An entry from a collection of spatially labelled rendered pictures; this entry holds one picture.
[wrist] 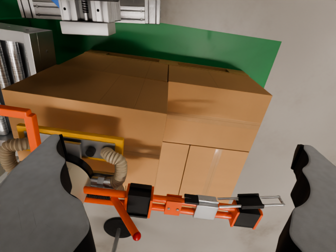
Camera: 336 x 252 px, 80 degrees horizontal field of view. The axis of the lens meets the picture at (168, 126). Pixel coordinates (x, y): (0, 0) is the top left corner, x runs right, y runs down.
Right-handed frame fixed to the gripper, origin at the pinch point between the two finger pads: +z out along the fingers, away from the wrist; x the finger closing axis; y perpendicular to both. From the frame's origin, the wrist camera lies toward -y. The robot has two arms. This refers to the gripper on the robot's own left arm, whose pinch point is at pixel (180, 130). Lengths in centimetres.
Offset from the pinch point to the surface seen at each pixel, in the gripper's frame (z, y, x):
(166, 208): 32, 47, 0
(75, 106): 57, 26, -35
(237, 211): 31, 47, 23
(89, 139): 44, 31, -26
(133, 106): 59, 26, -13
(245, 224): 31, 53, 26
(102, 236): 151, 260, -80
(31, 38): 92, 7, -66
